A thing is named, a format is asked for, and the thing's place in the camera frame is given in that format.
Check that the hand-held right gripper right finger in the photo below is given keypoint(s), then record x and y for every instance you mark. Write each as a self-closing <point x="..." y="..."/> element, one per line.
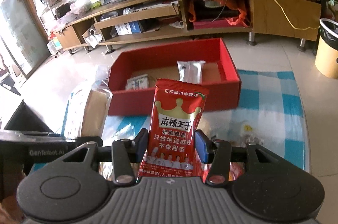
<point x="202" y="147"/>

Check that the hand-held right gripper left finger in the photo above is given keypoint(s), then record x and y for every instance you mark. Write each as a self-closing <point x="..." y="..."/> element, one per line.
<point x="142" y="146"/>

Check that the red snack packet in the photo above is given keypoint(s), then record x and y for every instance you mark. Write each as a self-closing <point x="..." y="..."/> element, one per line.
<point x="171" y="118"/>

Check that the red cardboard box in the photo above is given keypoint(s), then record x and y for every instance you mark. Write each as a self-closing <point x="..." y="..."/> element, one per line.
<point x="126" y="102"/>

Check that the black panel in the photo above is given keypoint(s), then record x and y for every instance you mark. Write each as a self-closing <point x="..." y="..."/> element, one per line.
<point x="26" y="115"/>

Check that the brown cardboard box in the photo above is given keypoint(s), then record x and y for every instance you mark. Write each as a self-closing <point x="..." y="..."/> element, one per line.
<point x="95" y="113"/>

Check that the blue white snack packet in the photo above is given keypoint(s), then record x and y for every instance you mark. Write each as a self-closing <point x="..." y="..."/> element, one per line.
<point x="136" y="82"/>

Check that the clear plastic bag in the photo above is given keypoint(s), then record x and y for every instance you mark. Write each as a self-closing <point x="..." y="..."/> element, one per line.
<point x="76" y="99"/>

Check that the silver pillow snack packet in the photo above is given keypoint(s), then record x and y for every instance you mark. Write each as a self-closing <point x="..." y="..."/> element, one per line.
<point x="190" y="70"/>

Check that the blue white checkered tablecloth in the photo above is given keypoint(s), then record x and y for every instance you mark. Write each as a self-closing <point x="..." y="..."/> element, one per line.
<point x="264" y="97"/>

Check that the blue box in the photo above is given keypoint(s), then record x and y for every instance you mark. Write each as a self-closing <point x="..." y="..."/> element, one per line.
<point x="129" y="28"/>

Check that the glass door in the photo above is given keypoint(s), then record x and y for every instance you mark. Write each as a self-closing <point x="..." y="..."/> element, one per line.
<point x="21" y="28"/>

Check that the orange plastic bag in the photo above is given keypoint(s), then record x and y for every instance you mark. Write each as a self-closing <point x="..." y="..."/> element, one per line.
<point x="191" y="9"/>

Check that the wooden television stand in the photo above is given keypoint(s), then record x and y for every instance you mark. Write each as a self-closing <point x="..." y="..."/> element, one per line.
<point x="277" y="12"/>

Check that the yellow trash bin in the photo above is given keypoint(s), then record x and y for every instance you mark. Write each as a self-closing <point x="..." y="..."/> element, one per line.
<point x="326" y="54"/>

